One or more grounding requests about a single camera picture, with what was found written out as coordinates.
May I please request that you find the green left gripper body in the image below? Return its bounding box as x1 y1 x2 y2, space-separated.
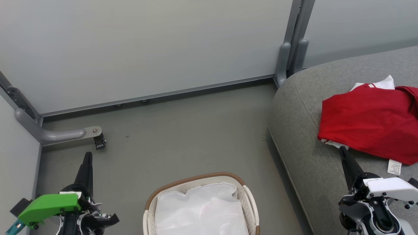
17 184 99 229

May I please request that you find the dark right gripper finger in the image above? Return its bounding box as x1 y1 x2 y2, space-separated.
340 153 351 191
339 146 364 190

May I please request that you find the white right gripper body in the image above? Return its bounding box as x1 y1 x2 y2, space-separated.
338 172 418 210

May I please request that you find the red and white shirt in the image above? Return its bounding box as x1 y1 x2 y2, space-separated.
317 75 418 176

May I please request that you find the grey fabric sofa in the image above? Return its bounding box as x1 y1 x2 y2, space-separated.
268 46 418 235

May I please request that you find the black caster wheel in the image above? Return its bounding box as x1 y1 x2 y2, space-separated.
93 134 107 150

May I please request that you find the grey tubular partition foot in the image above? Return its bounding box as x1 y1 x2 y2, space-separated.
14 108 103 146

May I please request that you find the white basket with brown rim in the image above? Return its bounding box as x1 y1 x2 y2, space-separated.
143 172 261 235

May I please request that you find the white basket liner cloth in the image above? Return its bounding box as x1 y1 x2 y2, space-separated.
155 182 249 235

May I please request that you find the dark metal hinge bracket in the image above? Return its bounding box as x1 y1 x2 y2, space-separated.
0 71 38 120

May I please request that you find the grey partition bottom rail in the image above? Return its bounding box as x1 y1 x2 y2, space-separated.
40 74 277 117

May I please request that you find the grey partition corner post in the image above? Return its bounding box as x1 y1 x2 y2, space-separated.
275 0 316 87

